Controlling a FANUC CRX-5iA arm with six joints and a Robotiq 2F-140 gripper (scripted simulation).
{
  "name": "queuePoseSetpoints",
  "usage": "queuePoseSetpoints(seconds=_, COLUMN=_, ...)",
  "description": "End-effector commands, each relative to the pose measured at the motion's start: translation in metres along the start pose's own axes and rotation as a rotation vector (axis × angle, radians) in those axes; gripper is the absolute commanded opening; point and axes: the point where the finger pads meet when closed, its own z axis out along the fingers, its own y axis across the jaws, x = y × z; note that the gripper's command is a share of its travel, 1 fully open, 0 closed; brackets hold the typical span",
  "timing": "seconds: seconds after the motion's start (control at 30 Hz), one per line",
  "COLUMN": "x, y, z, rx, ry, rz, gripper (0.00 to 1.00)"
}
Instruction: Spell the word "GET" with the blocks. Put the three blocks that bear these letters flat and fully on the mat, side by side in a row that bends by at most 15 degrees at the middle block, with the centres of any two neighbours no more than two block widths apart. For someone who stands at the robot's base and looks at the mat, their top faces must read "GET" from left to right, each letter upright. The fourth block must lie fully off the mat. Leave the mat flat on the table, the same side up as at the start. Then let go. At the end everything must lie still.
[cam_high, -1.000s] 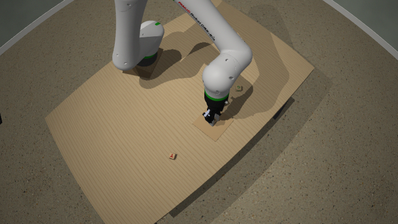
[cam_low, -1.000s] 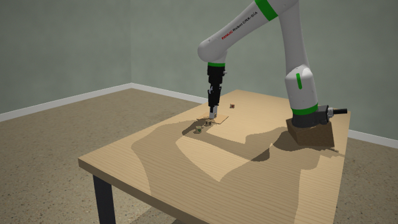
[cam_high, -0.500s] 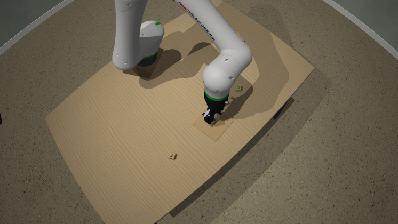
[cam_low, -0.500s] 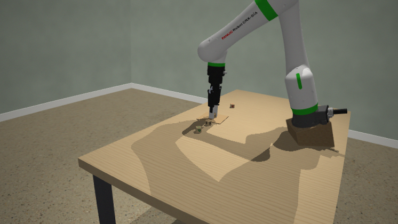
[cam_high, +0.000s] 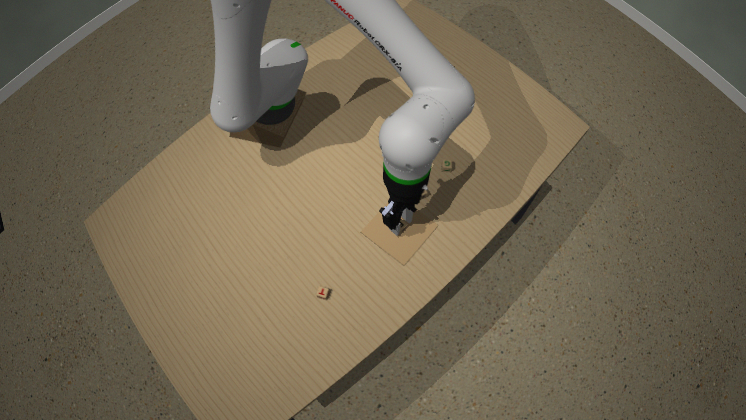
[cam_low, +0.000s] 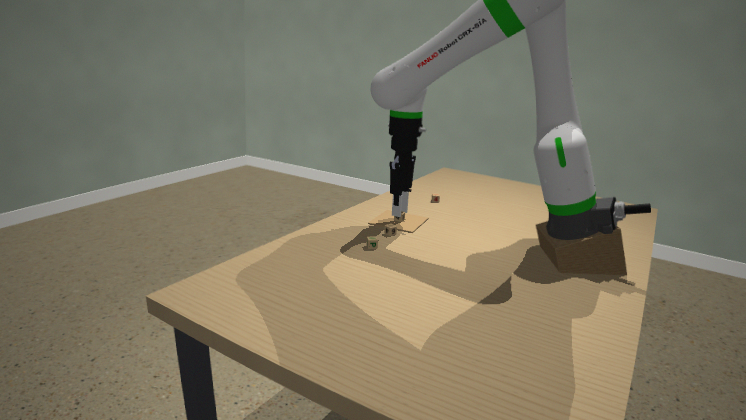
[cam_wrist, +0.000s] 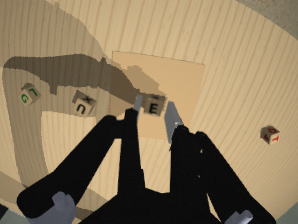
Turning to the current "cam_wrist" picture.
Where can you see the tan flat mat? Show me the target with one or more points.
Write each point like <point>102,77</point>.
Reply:
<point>174,80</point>

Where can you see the tan block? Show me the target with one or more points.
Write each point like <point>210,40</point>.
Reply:
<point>271,135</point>
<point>84,105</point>
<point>29,95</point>
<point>153,105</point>

